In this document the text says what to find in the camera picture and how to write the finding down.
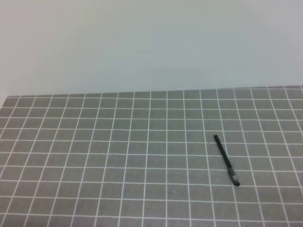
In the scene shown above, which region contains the black pen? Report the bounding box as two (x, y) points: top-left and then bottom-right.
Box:
(214, 135), (233, 173)

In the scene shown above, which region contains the grey grid tablecloth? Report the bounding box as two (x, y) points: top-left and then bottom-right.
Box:
(0, 86), (303, 227)

